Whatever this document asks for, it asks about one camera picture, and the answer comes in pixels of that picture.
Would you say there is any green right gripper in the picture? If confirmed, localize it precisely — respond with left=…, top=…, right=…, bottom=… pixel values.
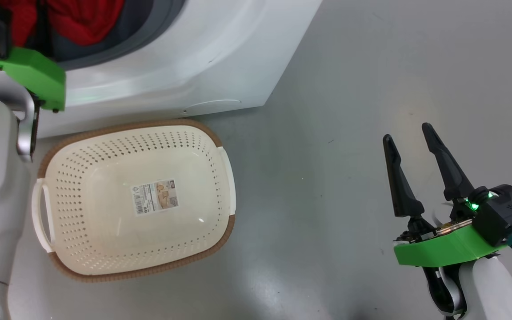
left=382, top=123, right=506, bottom=268

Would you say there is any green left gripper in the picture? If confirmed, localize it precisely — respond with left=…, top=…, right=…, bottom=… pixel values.
left=0, top=46, right=67, bottom=112

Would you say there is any red garment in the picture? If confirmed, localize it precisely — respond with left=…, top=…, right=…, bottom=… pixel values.
left=0, top=0, right=126, bottom=48

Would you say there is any white front-load washing machine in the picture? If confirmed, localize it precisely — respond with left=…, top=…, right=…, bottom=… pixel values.
left=0, top=0, right=323, bottom=139

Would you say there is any white product label sticker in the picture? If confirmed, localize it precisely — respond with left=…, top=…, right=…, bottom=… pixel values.
left=131, top=179, right=180, bottom=216

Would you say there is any cream laundry basket brown rim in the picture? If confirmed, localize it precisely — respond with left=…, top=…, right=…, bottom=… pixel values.
left=32, top=118, right=237, bottom=283

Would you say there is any round drain filter cover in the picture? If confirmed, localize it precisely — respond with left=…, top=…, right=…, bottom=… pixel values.
left=183, top=99, right=242, bottom=112

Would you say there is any grey ribbon cable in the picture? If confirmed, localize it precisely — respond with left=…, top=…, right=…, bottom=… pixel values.
left=423, top=266, right=468, bottom=319

